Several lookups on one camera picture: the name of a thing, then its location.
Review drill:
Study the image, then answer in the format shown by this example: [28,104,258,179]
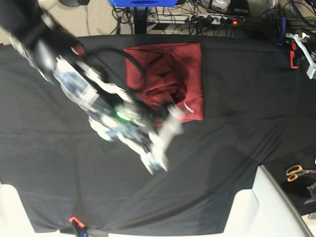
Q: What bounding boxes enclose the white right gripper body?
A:
[118,103,195,175]

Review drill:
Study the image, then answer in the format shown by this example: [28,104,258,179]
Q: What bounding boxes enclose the black metal tool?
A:
[304,183,316,205]

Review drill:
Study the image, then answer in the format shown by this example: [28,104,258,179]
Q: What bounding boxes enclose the orange black clamp right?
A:
[290,42,302,69]

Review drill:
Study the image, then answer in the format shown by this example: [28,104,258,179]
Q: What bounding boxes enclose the yellow-handled scissors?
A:
[285,164,316,182]

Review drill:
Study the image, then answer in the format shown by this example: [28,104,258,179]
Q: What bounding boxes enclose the black round base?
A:
[58,0,90,7]

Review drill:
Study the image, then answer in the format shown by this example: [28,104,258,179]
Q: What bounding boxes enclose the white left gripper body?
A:
[285,33,316,79]

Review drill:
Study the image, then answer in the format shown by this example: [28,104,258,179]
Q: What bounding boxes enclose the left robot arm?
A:
[286,0,316,80]

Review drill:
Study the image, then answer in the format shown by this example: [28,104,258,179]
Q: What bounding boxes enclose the maroon long-sleeve T-shirt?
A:
[124,42,204,122]

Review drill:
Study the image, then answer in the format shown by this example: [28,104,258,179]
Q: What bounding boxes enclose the white power strip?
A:
[147,13,226,25]

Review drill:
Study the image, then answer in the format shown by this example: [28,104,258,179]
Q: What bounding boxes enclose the blue plastic bin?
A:
[109,0,178,7]

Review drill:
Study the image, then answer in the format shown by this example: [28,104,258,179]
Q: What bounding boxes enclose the orange black clamp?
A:
[290,42,302,69]
[68,216,89,237]

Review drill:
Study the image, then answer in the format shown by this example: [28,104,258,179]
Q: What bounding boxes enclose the black table cloth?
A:
[0,35,316,236]

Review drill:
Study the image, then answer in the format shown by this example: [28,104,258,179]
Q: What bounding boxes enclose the orange black clamp bottom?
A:
[68,216,89,237]

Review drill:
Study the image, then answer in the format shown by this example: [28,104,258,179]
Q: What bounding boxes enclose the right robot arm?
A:
[0,0,191,173]

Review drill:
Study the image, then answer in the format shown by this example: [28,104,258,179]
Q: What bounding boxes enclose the blue clamp handle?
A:
[276,17,286,45]

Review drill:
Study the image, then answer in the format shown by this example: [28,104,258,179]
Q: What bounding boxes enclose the white foam block left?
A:
[0,184,35,237]

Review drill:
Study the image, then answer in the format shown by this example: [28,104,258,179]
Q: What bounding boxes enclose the black stand post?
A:
[131,7,151,34]

